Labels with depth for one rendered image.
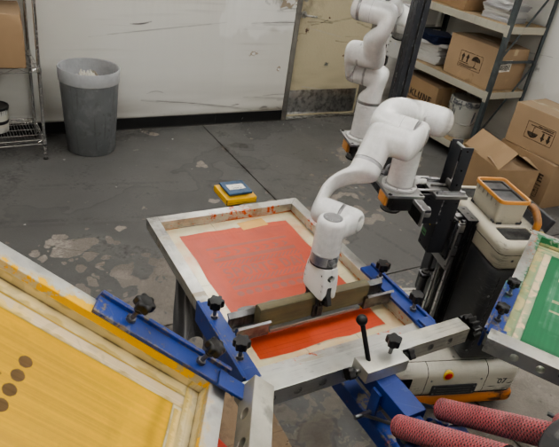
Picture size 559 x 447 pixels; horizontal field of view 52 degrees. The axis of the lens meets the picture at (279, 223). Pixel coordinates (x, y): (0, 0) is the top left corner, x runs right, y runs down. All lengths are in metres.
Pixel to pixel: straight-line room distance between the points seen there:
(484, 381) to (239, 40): 3.66
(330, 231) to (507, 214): 1.26
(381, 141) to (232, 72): 3.92
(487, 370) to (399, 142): 1.51
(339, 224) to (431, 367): 1.37
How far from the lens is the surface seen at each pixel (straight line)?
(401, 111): 1.75
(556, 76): 5.64
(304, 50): 5.78
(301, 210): 2.10
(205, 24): 5.18
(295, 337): 1.58
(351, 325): 1.66
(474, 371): 2.79
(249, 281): 1.75
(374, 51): 2.22
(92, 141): 4.64
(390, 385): 1.40
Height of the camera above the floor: 2.00
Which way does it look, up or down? 30 degrees down
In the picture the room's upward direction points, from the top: 9 degrees clockwise
